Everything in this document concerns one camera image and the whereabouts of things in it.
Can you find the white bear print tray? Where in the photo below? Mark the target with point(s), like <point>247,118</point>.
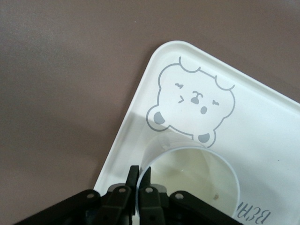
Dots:
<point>246,131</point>

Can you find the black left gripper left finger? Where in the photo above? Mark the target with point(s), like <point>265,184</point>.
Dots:
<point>122,201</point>

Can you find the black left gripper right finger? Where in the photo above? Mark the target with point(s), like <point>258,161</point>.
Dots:
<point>151,204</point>

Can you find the white IKEA cup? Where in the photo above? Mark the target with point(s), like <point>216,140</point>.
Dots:
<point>192,178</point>

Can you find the brown table mat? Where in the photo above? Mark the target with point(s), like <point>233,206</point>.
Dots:
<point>70,82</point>

